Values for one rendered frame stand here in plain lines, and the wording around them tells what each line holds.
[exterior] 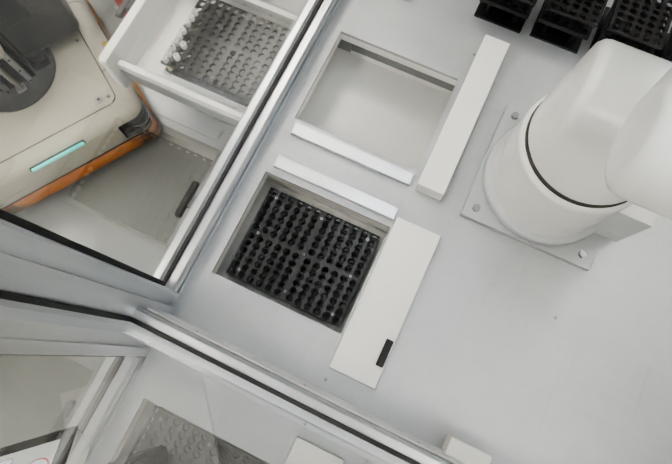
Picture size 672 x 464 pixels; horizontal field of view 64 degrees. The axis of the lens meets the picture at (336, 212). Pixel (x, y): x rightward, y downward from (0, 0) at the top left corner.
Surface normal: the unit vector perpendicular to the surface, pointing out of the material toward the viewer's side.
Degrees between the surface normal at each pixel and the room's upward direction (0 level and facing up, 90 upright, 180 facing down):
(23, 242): 90
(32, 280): 90
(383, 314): 0
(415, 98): 0
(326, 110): 0
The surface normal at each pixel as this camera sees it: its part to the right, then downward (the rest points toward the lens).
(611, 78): -0.11, -0.05
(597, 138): -0.41, 0.76
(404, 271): -0.01, -0.26
